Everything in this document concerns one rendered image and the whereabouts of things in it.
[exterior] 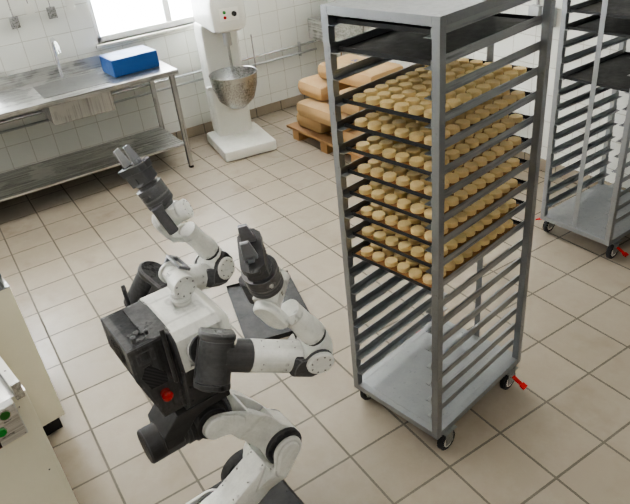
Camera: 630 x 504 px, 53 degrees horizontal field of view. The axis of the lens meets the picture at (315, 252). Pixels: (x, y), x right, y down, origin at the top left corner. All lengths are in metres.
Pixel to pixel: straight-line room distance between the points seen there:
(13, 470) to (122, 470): 0.73
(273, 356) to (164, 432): 0.47
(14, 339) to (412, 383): 1.77
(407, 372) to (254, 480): 1.02
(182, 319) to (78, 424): 1.71
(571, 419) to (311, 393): 1.20
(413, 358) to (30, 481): 1.71
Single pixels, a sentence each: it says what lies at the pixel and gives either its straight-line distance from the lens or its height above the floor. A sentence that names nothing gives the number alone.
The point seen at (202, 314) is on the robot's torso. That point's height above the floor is 1.20.
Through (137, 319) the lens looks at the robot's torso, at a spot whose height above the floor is 1.20.
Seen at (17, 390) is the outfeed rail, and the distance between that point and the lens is 2.27.
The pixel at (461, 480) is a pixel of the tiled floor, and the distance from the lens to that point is 2.81.
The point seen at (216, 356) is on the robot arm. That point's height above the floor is 1.18.
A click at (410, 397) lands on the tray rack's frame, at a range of 2.91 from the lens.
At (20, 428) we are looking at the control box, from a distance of 2.35.
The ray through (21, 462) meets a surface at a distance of 2.47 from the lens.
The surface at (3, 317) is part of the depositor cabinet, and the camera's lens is 2.97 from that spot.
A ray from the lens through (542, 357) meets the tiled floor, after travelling 3.39.
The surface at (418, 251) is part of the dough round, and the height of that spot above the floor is 0.97.
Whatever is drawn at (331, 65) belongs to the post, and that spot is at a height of 1.63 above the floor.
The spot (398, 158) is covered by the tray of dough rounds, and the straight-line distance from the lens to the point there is 2.19.
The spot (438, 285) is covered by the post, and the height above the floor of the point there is 0.91.
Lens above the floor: 2.21
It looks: 32 degrees down
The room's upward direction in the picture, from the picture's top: 7 degrees counter-clockwise
